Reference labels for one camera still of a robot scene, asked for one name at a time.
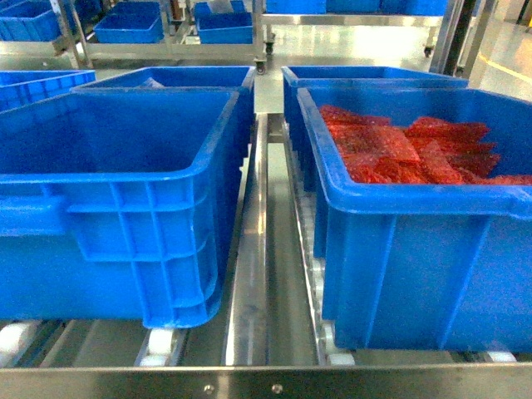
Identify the blue bin behind right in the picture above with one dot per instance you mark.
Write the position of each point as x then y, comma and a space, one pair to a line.
347, 80

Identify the red bubble wrap bags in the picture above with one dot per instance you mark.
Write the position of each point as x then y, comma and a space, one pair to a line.
430, 151

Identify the blue bin behind left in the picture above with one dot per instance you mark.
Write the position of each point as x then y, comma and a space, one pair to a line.
235, 78

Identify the blue bin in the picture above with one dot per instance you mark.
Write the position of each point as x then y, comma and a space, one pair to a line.
20, 88
428, 267
235, 78
347, 80
119, 204

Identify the blue bin far left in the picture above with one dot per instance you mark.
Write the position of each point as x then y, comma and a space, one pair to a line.
20, 88

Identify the blue bin front right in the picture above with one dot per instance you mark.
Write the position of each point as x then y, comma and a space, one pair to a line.
428, 267

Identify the stainless steel shelf rack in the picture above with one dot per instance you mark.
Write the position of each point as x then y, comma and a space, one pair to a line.
268, 341

